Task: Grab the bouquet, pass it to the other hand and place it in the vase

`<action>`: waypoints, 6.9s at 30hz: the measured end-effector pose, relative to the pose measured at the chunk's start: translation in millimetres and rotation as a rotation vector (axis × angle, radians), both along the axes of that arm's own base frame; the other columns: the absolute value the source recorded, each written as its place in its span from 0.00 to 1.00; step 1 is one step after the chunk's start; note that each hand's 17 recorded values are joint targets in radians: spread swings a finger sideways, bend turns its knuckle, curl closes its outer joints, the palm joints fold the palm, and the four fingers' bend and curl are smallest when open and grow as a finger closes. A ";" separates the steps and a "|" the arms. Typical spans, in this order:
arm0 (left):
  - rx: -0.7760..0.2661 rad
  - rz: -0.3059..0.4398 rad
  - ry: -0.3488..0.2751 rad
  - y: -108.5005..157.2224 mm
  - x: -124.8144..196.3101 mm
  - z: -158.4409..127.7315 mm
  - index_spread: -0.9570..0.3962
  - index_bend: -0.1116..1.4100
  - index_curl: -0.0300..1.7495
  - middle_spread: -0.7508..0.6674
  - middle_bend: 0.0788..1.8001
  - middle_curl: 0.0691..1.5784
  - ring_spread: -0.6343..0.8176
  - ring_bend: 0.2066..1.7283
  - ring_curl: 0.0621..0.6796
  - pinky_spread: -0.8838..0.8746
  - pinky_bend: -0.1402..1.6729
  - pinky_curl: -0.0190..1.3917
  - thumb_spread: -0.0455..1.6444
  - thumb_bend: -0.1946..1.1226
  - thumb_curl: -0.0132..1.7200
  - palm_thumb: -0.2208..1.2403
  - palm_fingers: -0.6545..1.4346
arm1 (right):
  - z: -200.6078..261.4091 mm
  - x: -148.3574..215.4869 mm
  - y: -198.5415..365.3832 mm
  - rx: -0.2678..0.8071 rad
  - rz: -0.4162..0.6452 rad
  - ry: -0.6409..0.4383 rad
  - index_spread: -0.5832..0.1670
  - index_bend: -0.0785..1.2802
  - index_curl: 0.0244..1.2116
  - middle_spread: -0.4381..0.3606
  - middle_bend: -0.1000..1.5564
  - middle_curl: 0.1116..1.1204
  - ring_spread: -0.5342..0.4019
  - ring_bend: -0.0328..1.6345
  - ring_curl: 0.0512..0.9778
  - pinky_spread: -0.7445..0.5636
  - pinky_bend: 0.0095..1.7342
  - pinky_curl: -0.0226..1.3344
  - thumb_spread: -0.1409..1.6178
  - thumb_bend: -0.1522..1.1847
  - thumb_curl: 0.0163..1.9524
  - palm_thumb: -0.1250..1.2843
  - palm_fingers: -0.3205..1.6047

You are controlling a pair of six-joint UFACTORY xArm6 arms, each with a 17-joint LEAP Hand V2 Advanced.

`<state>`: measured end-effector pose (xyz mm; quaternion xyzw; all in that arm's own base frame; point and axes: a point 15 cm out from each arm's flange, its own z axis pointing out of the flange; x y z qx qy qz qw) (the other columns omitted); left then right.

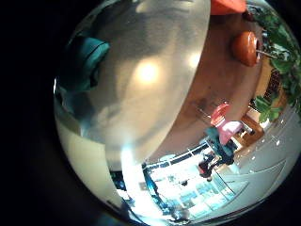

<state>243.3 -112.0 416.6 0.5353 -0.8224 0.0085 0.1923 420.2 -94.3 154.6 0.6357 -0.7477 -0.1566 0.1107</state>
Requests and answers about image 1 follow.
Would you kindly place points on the person in dark clothes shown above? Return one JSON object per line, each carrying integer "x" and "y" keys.
{"x": 219, "y": 147}

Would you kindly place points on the orange round stool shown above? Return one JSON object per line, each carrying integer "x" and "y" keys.
{"x": 246, "y": 48}

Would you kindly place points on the green leafy plant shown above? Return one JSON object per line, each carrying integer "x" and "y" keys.
{"x": 282, "y": 62}

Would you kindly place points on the orange chair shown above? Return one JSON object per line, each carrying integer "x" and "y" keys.
{"x": 227, "y": 6}

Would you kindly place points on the wooden cabinet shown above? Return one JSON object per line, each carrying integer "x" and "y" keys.
{"x": 252, "y": 125}

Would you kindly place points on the red plastic chair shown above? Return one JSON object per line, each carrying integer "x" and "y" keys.
{"x": 224, "y": 124}

